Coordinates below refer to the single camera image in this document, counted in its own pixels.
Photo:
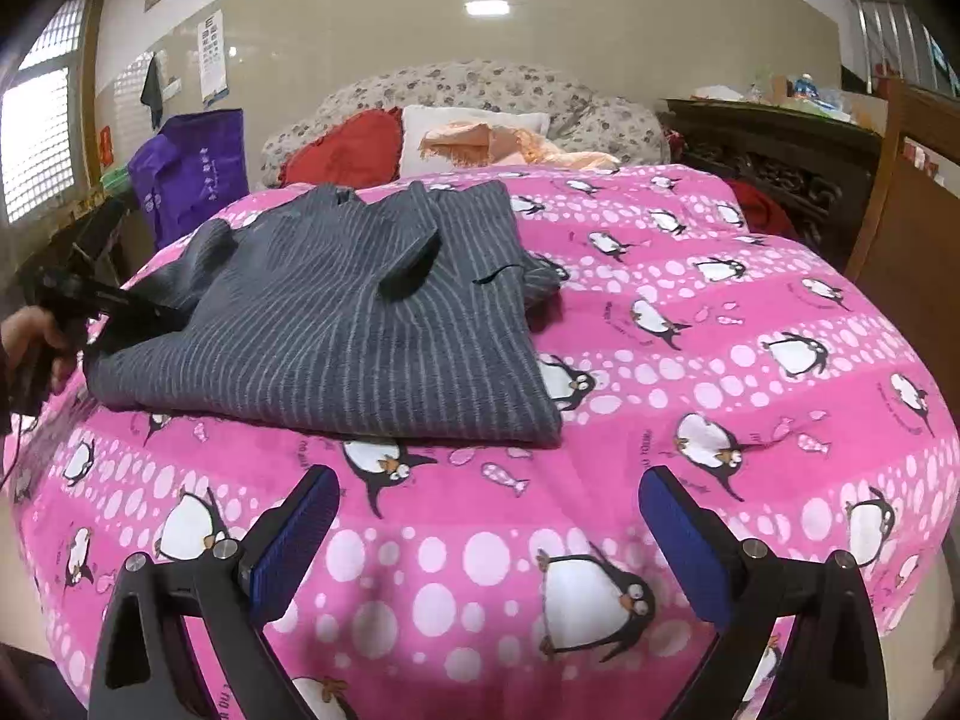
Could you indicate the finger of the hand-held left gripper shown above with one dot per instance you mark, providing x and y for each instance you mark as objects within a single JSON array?
[{"x": 139, "y": 309}]

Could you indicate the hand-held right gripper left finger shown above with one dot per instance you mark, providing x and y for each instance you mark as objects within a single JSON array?
[{"x": 296, "y": 540}]

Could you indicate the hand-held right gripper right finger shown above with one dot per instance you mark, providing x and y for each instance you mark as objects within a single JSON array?
[{"x": 686, "y": 540}]

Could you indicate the grey striped jacket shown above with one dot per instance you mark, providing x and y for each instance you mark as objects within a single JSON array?
[{"x": 337, "y": 330}]

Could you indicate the person's left hand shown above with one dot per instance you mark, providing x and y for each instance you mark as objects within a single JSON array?
[{"x": 26, "y": 337}]

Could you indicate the dark wooden table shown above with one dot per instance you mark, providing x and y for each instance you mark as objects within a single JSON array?
[{"x": 97, "y": 229}]

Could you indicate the green plastic basket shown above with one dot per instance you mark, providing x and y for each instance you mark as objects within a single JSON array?
[{"x": 116, "y": 178}]

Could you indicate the purple fabric bag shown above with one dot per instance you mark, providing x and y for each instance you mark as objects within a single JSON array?
[{"x": 195, "y": 180}]

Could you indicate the barred window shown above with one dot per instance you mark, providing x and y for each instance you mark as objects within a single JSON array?
[{"x": 45, "y": 127}]

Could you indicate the dark hanging cloth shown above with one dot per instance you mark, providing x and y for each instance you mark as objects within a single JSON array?
[{"x": 152, "y": 90}]

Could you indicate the pink penguin print blanket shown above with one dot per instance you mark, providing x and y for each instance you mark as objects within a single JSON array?
[{"x": 675, "y": 315}]

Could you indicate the red frilled pillow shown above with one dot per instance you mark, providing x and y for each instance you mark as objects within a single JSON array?
[{"x": 345, "y": 150}]

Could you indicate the red cloth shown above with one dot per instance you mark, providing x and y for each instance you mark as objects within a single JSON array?
[{"x": 757, "y": 206}]

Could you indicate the brown wooden board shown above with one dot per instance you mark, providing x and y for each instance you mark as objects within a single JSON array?
[{"x": 907, "y": 225}]

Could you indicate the white pillow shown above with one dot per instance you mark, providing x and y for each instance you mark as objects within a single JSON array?
[{"x": 480, "y": 118}]

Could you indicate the dark carved wooden cabinet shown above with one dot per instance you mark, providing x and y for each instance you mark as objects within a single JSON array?
[{"x": 787, "y": 150}]

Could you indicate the peach fringed cloth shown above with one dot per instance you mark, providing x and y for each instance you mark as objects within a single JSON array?
[{"x": 510, "y": 146}]

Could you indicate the pile of plastic packaging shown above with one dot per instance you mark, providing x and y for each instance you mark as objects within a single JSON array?
[{"x": 750, "y": 94}]

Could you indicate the ceiling light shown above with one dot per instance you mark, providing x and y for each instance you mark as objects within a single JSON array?
[{"x": 487, "y": 7}]

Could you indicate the metal window grille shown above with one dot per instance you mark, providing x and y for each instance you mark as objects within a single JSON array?
[{"x": 885, "y": 30}]

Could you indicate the red wall sticker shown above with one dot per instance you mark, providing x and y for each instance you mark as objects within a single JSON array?
[{"x": 106, "y": 144}]

